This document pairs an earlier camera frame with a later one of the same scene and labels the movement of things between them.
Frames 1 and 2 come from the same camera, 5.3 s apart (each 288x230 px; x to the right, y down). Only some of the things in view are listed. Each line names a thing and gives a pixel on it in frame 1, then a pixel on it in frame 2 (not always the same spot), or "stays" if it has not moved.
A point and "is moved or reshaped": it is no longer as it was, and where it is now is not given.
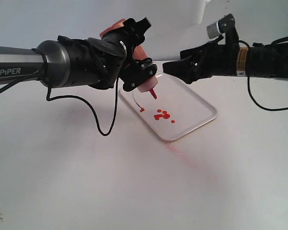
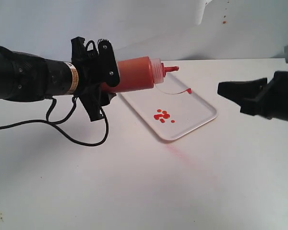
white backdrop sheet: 175,25 stays
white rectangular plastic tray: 180,108 stays
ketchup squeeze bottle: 139,54 is moved or reshaped
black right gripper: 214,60 → 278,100
